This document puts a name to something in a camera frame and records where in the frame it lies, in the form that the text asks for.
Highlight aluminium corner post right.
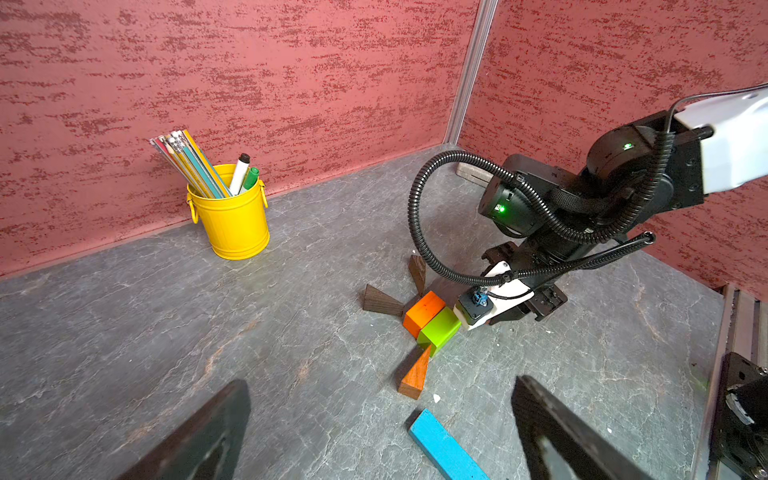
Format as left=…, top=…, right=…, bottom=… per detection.
left=443, top=0, right=499, bottom=146

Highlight green marker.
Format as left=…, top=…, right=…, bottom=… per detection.
left=240, top=167, right=260, bottom=193

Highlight yellow metal pencil bucket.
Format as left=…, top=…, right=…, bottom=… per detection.
left=186, top=179, right=270, bottom=260

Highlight orange rectangular block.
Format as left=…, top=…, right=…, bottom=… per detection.
left=403, top=291, right=446, bottom=339

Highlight black right camera cable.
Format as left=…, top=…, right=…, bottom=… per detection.
left=407, top=128, right=676, bottom=287

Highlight pencils in bucket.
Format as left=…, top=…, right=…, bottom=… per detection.
left=149, top=130, right=232, bottom=200

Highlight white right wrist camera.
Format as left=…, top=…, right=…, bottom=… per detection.
left=453, top=279, right=534, bottom=330

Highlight white marker black cap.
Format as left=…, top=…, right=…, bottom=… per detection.
left=229, top=153, right=250, bottom=196

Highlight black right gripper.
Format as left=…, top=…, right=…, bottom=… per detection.
left=478, top=154, right=600, bottom=321

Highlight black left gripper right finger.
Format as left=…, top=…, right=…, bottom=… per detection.
left=511, top=375, right=650, bottom=479

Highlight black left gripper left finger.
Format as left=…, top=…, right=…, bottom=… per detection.
left=120, top=379, right=251, bottom=479

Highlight dark brown triangle block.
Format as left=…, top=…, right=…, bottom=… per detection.
left=408, top=255, right=426, bottom=296

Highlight orange brown triangle block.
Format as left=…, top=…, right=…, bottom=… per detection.
left=398, top=345, right=432, bottom=400

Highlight aluminium front rail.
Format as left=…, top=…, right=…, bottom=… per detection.
left=691, top=284, right=767, bottom=479

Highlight grey marbled pencil case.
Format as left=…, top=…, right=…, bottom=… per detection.
left=456, top=163, right=494, bottom=188

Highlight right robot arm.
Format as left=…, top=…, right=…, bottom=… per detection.
left=479, top=85, right=767, bottom=324

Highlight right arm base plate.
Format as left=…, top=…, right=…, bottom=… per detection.
left=710, top=352, right=767, bottom=479

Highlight green rectangular block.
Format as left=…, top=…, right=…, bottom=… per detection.
left=417, top=307, right=462, bottom=357

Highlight teal long block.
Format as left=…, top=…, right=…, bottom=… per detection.
left=409, top=409, right=489, bottom=480

